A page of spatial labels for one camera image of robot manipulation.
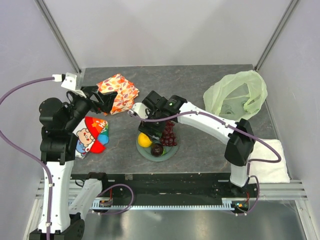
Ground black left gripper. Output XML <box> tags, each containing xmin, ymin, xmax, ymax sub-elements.
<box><xmin>64</xmin><ymin>84</ymin><xmax>118</xmax><ymax>131</ymax></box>

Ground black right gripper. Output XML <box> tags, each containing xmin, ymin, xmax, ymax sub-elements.
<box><xmin>138</xmin><ymin>108</ymin><xmax>167</xmax><ymax>141</ymax></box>

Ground dark red fake grapes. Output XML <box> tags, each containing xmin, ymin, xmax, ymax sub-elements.
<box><xmin>160</xmin><ymin>120</ymin><xmax>178</xmax><ymax>147</ymax></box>

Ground yellow fake orange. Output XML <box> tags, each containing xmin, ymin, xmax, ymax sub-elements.
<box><xmin>137</xmin><ymin>132</ymin><xmax>153</xmax><ymax>148</ymax></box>

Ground dark purple fake plum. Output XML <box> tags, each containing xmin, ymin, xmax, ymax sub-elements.
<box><xmin>150</xmin><ymin>143</ymin><xmax>164</xmax><ymax>157</ymax></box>

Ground light green plastic bag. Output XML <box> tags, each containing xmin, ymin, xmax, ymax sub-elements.
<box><xmin>203</xmin><ymin>70</ymin><xmax>268</xmax><ymax>121</ymax></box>

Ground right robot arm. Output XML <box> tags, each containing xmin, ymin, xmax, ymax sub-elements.
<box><xmin>132</xmin><ymin>91</ymin><xmax>255</xmax><ymax>197</ymax></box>

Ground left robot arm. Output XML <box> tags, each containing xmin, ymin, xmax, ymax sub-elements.
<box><xmin>28</xmin><ymin>86</ymin><xmax>117</xmax><ymax>240</ymax></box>

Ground floral orange folded cloth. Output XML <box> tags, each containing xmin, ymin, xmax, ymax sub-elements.
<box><xmin>97</xmin><ymin>73</ymin><xmax>140</xmax><ymax>115</ymax></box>

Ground teal round plate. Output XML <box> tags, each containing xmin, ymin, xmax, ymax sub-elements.
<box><xmin>135</xmin><ymin>133</ymin><xmax>179</xmax><ymax>162</ymax></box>

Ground colourful printed cloth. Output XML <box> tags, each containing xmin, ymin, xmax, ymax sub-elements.
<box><xmin>73</xmin><ymin>116</ymin><xmax>109</xmax><ymax>159</ymax></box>

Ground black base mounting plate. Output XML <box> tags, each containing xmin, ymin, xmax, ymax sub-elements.
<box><xmin>85</xmin><ymin>172</ymin><xmax>258</xmax><ymax>199</ymax></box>

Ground white folded towel right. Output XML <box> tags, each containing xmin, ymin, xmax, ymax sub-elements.
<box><xmin>247</xmin><ymin>138</ymin><xmax>291</xmax><ymax>185</ymax></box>

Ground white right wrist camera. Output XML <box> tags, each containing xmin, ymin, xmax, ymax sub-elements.
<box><xmin>128</xmin><ymin>102</ymin><xmax>149</xmax><ymax>119</ymax></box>

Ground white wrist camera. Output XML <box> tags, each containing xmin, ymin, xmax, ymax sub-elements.
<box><xmin>52</xmin><ymin>72</ymin><xmax>87</xmax><ymax>98</ymax></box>
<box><xmin>128</xmin><ymin>102</ymin><xmax>149</xmax><ymax>119</ymax></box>

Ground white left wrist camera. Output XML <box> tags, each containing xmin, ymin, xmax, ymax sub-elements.
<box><xmin>52</xmin><ymin>72</ymin><xmax>87</xmax><ymax>98</ymax></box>

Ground slotted grey cable duct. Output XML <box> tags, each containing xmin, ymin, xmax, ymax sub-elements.
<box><xmin>91</xmin><ymin>198</ymin><xmax>239</xmax><ymax>210</ymax></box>

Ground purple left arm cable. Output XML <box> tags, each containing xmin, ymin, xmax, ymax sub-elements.
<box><xmin>0</xmin><ymin>76</ymin><xmax>136</xmax><ymax>240</ymax></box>

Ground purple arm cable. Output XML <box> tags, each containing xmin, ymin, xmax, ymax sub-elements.
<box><xmin>0</xmin><ymin>76</ymin><xmax>136</xmax><ymax>240</ymax></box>
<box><xmin>128</xmin><ymin>110</ymin><xmax>282</xmax><ymax>216</ymax></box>

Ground aluminium frame post left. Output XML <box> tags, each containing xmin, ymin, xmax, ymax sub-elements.
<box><xmin>34</xmin><ymin>0</ymin><xmax>82</xmax><ymax>73</ymax></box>

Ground aluminium frame post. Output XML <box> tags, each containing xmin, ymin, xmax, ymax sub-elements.
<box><xmin>254</xmin><ymin>0</ymin><xmax>300</xmax><ymax>72</ymax></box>
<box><xmin>34</xmin><ymin>0</ymin><xmax>82</xmax><ymax>73</ymax></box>

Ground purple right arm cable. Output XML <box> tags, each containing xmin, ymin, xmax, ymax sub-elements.
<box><xmin>128</xmin><ymin>110</ymin><xmax>282</xmax><ymax>216</ymax></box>

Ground aluminium front rail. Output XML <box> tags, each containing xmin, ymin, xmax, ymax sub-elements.
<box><xmin>35</xmin><ymin>180</ymin><xmax>308</xmax><ymax>201</ymax></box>

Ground aluminium frame post right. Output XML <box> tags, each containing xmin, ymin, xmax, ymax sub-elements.
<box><xmin>254</xmin><ymin>0</ymin><xmax>300</xmax><ymax>72</ymax></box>

